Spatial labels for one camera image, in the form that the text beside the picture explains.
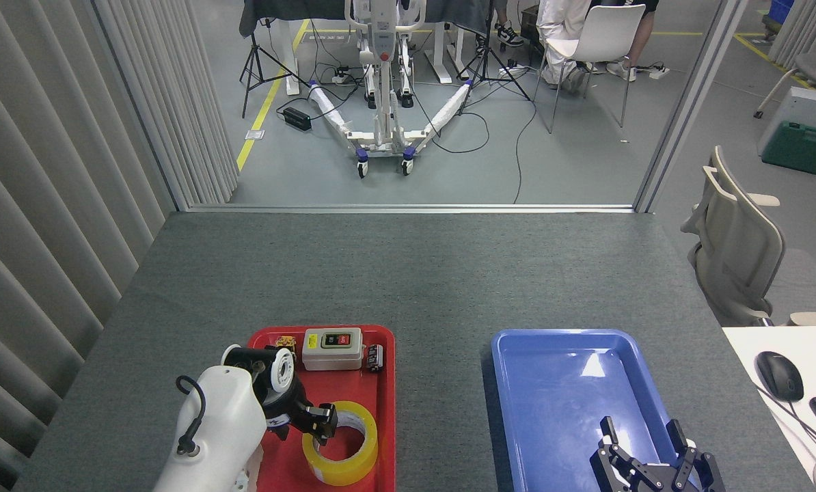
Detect beige office chair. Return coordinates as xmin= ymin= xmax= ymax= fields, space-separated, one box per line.
xmin=680 ymin=145 xmax=816 ymax=327

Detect white desk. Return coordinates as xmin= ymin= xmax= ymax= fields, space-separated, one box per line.
xmin=722 ymin=325 xmax=816 ymax=492

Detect beige vertical blinds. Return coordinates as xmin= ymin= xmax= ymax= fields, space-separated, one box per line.
xmin=0 ymin=0 xmax=239 ymax=492

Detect yellow tape roll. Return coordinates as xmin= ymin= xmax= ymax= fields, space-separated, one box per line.
xmin=302 ymin=400 xmax=379 ymax=487

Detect red plastic tray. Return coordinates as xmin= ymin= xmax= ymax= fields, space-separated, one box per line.
xmin=244 ymin=325 xmax=396 ymax=492

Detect grey white box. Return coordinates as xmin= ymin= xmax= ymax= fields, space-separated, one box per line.
xmin=757 ymin=86 xmax=816 ymax=158

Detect black floor cable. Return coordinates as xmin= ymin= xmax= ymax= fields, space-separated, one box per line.
xmin=513 ymin=96 xmax=540 ymax=204

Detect grey switch box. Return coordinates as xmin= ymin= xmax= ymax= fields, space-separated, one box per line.
xmin=302 ymin=327 xmax=365 ymax=372

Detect black computer mouse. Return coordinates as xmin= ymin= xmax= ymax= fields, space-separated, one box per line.
xmin=754 ymin=351 xmax=805 ymax=402

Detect white stand on wheels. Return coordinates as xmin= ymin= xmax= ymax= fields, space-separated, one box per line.
xmin=307 ymin=0 xmax=474 ymax=180

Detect black tripod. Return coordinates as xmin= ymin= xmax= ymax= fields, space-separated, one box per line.
xmin=239 ymin=17 xmax=311 ymax=119
xmin=457 ymin=0 xmax=532 ymax=115

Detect blue bin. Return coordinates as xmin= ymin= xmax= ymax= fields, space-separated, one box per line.
xmin=763 ymin=0 xmax=797 ymax=31

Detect blue plastic tray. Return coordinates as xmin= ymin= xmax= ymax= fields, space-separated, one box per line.
xmin=491 ymin=329 xmax=701 ymax=492

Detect green plastic case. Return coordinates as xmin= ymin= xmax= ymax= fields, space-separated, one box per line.
xmin=761 ymin=121 xmax=816 ymax=177

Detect person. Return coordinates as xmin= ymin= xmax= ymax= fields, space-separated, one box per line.
xmin=536 ymin=0 xmax=595 ymax=93
xmin=475 ymin=0 xmax=525 ymax=57
xmin=589 ymin=0 xmax=658 ymax=83

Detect silver post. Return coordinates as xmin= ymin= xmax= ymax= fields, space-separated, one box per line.
xmin=634 ymin=0 xmax=750 ymax=214

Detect white plastic chair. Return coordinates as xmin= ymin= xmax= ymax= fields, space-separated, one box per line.
xmin=532 ymin=3 xmax=647 ymax=134

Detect silver rail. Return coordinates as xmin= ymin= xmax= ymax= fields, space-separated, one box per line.
xmin=188 ymin=204 xmax=636 ymax=214

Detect black mouse cable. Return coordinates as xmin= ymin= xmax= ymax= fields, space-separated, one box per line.
xmin=753 ymin=379 xmax=816 ymax=460

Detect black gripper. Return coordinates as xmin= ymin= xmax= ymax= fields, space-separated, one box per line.
xmin=590 ymin=415 xmax=726 ymax=492
xmin=263 ymin=372 xmax=339 ymax=449

